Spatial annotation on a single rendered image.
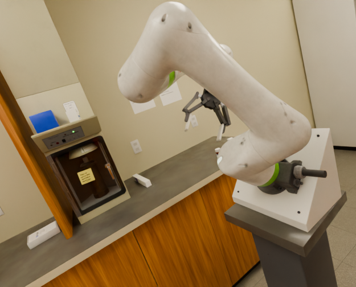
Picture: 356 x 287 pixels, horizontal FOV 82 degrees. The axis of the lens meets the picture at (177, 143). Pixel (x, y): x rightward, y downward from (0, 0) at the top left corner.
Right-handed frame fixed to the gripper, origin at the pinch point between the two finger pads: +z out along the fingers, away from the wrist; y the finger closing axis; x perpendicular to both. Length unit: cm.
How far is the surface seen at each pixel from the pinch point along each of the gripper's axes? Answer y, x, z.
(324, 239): 56, -3, 27
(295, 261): 42, -6, 37
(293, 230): 32.3, -13.6, 26.9
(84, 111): -58, 50, -8
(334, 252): 137, 60, 37
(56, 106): -71, 46, -5
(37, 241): -60, 65, 68
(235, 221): 22.8, 5.3, 29.2
